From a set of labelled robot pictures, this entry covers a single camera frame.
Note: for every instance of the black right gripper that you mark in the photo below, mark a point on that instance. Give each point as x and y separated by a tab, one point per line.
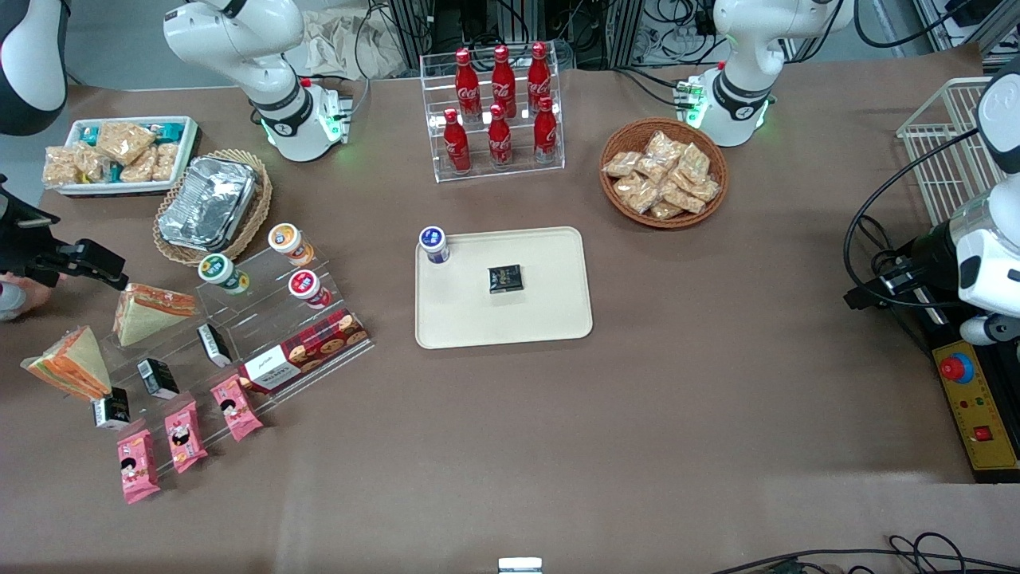
17	239

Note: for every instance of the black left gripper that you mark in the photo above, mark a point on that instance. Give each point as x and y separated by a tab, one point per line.
929	257

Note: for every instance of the triangular sandwich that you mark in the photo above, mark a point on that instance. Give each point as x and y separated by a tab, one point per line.
72	363
147	315

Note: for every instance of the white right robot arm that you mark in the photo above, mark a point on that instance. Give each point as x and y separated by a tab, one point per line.
239	40

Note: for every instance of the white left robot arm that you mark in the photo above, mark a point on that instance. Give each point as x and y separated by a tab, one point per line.
749	48

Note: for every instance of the white rectangular snack tray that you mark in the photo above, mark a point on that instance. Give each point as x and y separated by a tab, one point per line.
119	190

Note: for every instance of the beige plastic tray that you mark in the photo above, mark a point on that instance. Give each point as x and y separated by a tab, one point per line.
542	319

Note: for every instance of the green lid cup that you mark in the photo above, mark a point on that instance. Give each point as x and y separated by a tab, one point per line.
219	271

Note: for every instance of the clear wrapped rice cracker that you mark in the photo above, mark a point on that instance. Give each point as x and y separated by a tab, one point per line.
60	167
138	167
90	163
125	142
166	161

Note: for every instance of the small black box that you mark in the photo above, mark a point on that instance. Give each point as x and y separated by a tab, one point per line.
213	344
158	379
111	409

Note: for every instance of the silver foil container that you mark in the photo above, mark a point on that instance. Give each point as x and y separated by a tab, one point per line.
207	203

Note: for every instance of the clear acrylic stepped stand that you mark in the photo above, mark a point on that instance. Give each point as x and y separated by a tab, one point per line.
263	299

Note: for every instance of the yellow emergency stop control box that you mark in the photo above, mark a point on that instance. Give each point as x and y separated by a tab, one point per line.
976	414

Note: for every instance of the oval light wicker basket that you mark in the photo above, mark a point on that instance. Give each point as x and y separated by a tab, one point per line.
263	199

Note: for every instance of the pink snack packet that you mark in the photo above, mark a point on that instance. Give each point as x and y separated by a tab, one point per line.
236	408
138	466
185	437

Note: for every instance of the orange lid cup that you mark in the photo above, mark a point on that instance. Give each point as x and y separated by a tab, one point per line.
288	241

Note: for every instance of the red lid cup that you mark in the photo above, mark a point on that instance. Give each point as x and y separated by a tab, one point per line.
307	287

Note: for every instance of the clear wrapped snack packet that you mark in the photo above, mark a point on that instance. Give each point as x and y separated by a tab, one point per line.
692	198
664	147
621	164
666	210
637	194
695	163

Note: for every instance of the round brown wicker basket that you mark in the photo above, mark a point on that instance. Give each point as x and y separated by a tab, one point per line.
665	224

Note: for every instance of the red cookie box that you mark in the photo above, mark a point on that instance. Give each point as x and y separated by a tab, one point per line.
311	351

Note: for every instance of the brown table cloth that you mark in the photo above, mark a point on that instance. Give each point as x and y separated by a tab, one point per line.
637	399

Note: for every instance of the blue lid cup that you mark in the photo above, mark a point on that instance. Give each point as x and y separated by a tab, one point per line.
434	243

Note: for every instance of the crumpled beige paper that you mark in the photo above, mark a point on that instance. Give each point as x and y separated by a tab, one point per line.
374	48

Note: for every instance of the red cola bottle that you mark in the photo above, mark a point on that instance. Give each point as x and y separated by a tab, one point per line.
500	142
546	135
457	147
539	76
504	80
467	88

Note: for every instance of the small black packet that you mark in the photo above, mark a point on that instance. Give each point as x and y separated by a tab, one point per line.
505	279

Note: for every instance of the clear acrylic bottle rack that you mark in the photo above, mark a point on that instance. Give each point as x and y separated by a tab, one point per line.
494	175

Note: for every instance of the small white device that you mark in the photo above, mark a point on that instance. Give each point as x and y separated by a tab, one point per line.
519	566

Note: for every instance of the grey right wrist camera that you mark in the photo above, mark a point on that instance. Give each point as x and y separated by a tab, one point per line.
16	301

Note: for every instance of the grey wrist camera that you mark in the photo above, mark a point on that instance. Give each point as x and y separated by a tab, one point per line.
988	328
16	301

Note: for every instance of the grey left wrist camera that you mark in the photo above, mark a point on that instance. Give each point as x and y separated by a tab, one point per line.
988	328

